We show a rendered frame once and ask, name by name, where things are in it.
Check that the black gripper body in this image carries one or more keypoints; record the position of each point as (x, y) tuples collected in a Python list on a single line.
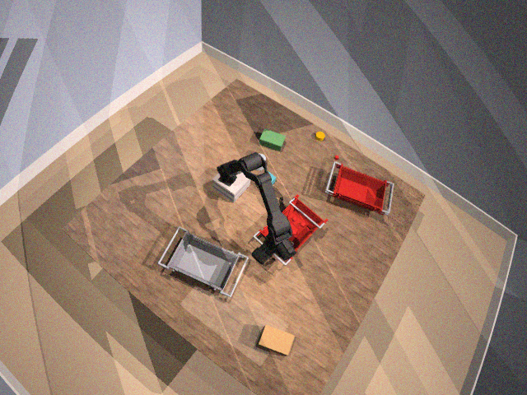
[(262, 255)]

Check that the green block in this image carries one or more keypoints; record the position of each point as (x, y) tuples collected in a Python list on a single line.
[(272, 139)]

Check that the orange rectangular block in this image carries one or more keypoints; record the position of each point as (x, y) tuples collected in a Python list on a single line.
[(275, 340)]

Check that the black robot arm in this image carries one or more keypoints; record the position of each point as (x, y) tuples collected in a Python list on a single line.
[(277, 222)]

